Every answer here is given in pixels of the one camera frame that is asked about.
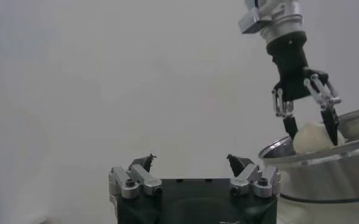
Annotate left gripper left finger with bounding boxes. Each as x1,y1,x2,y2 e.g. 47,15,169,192
108,153,163,200

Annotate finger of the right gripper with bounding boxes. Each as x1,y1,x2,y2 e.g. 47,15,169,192
303,74,342,146
271,88,299,141

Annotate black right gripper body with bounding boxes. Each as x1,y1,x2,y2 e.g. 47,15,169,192
266,30,330,103

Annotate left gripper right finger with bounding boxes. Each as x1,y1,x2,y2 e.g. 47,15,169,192
226,153,282,198

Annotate white steamed baozi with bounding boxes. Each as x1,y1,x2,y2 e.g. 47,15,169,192
293,121,346,155

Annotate perforated steel steamer basket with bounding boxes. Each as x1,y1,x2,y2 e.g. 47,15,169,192
258,105,359,204

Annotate white electric cooker pot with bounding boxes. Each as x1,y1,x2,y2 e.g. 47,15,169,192
276,170,359,224

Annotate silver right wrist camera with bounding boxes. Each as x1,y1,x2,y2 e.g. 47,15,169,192
238,7,273,34

